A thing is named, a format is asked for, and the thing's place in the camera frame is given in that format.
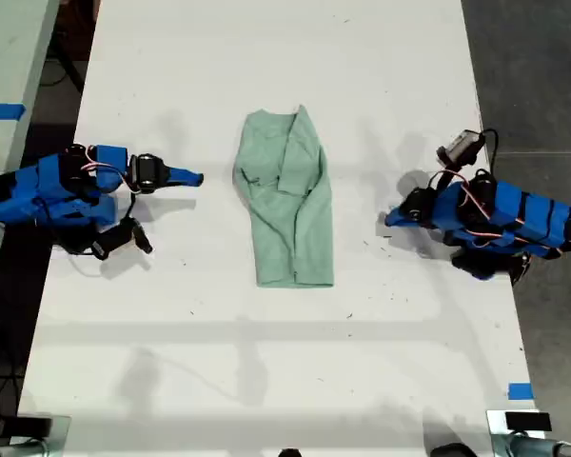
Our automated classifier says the pale green T-shirt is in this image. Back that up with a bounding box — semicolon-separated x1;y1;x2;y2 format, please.
232;104;337;289

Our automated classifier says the small black box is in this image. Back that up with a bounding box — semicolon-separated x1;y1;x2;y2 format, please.
10;414;53;437
503;411;552;432

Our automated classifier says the grey metal tube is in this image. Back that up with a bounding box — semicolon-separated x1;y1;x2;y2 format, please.
508;435;571;457
0;437;49;457

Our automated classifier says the pale side table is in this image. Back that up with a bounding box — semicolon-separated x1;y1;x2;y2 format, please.
0;0;61;296

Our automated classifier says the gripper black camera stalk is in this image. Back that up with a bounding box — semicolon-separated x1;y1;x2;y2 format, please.
123;189;140;223
438;161;463;192

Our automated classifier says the gripper black camera cable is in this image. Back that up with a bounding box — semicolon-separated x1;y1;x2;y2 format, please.
479;127;502;185
51;228;99;258

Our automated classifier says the metal table bracket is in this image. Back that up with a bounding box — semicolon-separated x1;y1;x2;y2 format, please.
9;413;72;457
484;407;561;457

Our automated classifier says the large black round knob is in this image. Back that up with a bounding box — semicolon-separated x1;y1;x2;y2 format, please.
430;442;480;457

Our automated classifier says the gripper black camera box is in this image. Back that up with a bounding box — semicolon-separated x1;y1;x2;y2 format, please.
90;217;154;261

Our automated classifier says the arm red white wire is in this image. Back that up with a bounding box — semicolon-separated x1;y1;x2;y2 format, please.
458;179;556;249
86;146;142;194

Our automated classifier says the black stand leg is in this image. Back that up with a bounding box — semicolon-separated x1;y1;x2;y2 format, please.
42;28;85;94

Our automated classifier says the gripper grey camera box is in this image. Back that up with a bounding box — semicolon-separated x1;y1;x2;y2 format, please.
436;128;486;169

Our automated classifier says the short blue tape strip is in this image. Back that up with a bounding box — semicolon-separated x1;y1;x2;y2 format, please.
507;382;535;401

